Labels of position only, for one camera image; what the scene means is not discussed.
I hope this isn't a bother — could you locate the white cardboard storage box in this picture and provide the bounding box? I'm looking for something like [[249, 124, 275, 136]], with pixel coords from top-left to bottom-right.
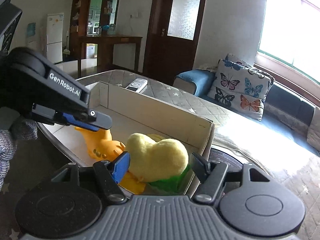
[[36, 80, 216, 196]]

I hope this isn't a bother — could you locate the dark blue sofa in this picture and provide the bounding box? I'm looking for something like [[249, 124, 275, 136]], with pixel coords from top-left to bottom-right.
[[172, 69, 320, 158]]

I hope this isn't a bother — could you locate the white refrigerator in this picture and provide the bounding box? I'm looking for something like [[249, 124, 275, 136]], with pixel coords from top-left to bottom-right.
[[44, 13, 64, 64]]

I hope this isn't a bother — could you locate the window with green frame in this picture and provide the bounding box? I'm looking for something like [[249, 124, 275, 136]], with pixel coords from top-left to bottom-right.
[[259, 0, 319, 81]]

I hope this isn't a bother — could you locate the blue sofa armrest cover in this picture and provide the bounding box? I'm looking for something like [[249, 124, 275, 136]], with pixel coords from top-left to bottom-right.
[[173, 69, 216, 97]]

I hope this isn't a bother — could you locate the grey sofa cushion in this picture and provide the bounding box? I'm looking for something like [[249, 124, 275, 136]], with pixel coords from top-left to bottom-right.
[[306, 106, 320, 151]]

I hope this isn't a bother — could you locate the dark wooden side table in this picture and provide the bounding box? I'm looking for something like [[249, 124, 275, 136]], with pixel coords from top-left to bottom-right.
[[77, 35, 142, 77]]

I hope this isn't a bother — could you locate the butterfly print pillow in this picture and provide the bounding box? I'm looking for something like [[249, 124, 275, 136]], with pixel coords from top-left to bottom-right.
[[207, 54, 274, 121]]

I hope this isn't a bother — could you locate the grey knit gloved left hand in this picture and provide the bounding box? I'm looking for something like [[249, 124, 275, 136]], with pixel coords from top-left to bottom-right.
[[1, 116, 37, 188]]

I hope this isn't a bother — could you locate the silver remote control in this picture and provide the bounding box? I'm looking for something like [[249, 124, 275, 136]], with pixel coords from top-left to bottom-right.
[[126, 79, 148, 93]]

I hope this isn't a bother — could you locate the dark wooden shelf cabinet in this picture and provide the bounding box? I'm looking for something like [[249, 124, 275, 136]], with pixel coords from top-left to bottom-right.
[[68, 0, 118, 61]]

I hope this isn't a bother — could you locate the orange rubber toy animal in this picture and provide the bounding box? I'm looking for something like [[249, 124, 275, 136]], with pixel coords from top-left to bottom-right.
[[75, 127, 125, 161]]

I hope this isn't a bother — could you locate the green square toy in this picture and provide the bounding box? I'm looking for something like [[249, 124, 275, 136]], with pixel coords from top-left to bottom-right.
[[148, 165, 190, 193]]

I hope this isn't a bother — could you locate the dark wooden door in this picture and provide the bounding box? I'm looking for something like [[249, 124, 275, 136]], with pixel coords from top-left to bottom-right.
[[143, 0, 206, 85]]

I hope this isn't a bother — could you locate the yellow plush chick toy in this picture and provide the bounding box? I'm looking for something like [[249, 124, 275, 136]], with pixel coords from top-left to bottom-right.
[[119, 133, 189, 194]]

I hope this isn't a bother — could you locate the grey star quilted mat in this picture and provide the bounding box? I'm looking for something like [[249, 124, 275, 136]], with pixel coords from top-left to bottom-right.
[[1, 79, 319, 239]]

